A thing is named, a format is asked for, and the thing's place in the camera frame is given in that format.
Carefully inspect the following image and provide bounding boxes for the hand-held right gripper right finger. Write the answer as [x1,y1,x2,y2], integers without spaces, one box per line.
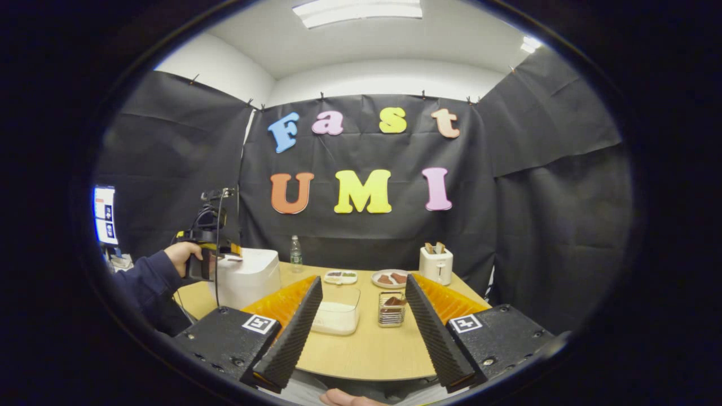
[404,273,559,394]

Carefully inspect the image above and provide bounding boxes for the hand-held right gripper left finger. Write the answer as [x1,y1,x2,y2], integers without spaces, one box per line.
[172,275,324,394]

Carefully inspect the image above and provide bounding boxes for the white rice cooker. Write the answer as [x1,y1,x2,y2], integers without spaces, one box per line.
[214,248,281,310]

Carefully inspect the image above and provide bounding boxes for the metal wire chopstick holder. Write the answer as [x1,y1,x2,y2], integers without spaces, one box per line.
[377,290,406,328]

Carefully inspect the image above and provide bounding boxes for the clear container of rice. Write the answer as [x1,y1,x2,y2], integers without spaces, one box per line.
[310,285,362,337]

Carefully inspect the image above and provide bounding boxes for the white toaster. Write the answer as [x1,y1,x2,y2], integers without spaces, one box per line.
[419,246,454,286]

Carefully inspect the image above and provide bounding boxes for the white round plate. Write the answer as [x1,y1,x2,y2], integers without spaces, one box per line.
[371,269,410,289]

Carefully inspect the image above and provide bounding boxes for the computer monitor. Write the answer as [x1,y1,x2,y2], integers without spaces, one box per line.
[93,186,120,246]

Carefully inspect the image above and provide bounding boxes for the black backdrop cloth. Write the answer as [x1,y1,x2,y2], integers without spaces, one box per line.
[96,48,632,333]

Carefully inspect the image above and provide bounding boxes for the black cable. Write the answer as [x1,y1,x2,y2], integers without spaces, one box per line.
[213,191,222,308]

